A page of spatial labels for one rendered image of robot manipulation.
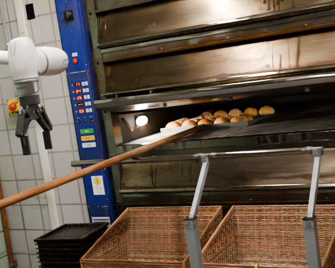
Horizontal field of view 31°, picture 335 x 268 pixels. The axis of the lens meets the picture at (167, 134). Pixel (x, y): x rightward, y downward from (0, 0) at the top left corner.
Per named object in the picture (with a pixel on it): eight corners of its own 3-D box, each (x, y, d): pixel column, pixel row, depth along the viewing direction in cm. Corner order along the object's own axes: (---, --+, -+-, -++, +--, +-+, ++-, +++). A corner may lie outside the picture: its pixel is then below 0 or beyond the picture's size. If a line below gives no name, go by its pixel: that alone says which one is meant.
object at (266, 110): (258, 115, 375) (257, 107, 375) (261, 114, 381) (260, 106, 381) (273, 114, 371) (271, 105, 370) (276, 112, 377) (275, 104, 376)
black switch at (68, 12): (65, 22, 320) (61, 1, 319) (74, 20, 317) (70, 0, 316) (60, 22, 317) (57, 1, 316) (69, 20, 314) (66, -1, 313)
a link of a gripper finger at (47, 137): (42, 131, 230) (43, 131, 230) (44, 149, 230) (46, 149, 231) (48, 131, 229) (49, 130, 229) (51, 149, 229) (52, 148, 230)
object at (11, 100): (17, 114, 350) (14, 97, 349) (30, 112, 345) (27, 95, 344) (8, 116, 344) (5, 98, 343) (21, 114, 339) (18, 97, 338)
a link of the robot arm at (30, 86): (8, 82, 219) (11, 98, 220) (28, 78, 216) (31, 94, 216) (23, 80, 228) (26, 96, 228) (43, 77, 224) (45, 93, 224)
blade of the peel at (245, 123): (248, 125, 329) (248, 120, 329) (160, 133, 355) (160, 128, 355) (268, 116, 361) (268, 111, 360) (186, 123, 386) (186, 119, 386)
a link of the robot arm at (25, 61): (27, 78, 214) (51, 76, 226) (20, 34, 213) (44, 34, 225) (5, 82, 220) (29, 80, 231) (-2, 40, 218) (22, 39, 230)
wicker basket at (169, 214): (134, 256, 324) (126, 206, 321) (231, 258, 297) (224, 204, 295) (82, 291, 282) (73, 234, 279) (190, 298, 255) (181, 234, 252)
